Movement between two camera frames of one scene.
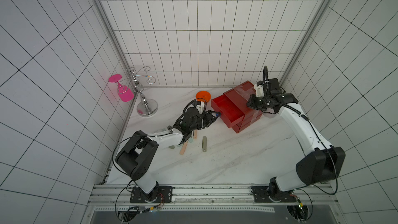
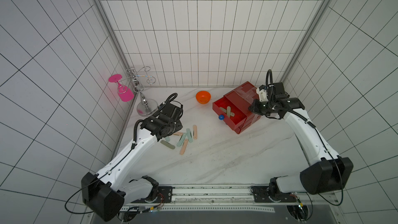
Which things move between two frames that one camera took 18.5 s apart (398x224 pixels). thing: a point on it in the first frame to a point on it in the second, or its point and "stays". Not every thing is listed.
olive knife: x=204 y=143 to x=231 y=113
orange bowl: x=203 y=96 stays
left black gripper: x=212 y=118 to x=179 y=127
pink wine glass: x=125 y=94 stays
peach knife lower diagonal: x=183 y=148 stays
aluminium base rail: x=221 y=198 stays
